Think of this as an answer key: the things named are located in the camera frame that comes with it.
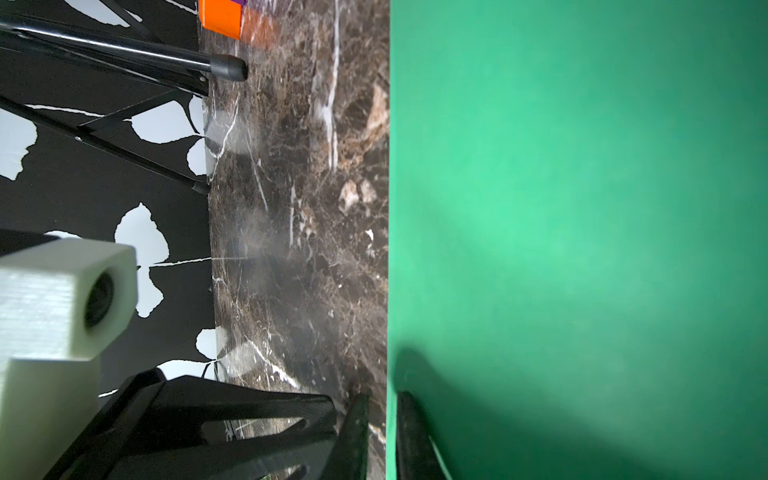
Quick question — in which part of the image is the black perforated music stand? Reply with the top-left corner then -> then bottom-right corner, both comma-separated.
0,0 -> 249,196

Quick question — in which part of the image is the orange toy cube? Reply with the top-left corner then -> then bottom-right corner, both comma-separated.
197,0 -> 244,39

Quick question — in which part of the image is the green rectangular paper sheet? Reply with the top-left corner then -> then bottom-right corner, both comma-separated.
388,1 -> 767,479

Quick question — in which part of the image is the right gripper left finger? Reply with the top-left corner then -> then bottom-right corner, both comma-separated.
320,394 -> 370,480

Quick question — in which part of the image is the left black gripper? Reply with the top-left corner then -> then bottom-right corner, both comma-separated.
46,369 -> 336,479

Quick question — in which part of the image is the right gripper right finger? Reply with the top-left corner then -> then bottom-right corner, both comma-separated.
396,391 -> 447,480

